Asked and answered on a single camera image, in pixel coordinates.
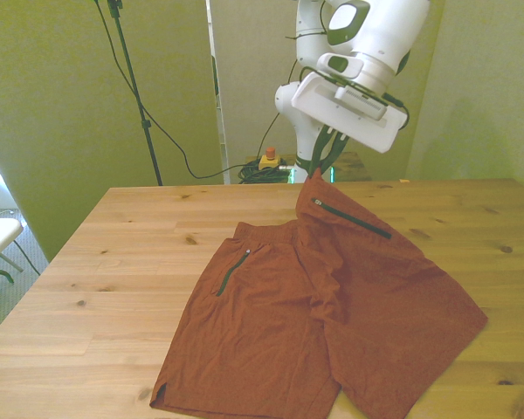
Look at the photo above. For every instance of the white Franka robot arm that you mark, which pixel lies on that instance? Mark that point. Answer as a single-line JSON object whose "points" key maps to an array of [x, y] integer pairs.
{"points": [[388, 35]]}

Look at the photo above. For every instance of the white vertical partition post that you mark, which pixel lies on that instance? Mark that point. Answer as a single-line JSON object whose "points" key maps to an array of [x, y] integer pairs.
{"points": [[218, 109]]}

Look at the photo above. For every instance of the black camera tripod stand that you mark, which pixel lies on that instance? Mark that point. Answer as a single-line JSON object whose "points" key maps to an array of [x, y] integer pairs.
{"points": [[133, 87]]}

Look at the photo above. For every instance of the yellow emergency stop button box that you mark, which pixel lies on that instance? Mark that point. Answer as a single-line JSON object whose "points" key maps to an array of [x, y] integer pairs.
{"points": [[270, 160]]}

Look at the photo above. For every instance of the rust red athletic shorts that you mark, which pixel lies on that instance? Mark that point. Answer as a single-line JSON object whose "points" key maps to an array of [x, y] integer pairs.
{"points": [[288, 314]]}

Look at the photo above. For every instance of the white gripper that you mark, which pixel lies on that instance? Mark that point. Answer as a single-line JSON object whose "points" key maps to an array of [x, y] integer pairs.
{"points": [[323, 102]]}

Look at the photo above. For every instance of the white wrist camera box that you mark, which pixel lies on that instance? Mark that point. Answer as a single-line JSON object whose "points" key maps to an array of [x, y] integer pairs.
{"points": [[360, 101]]}

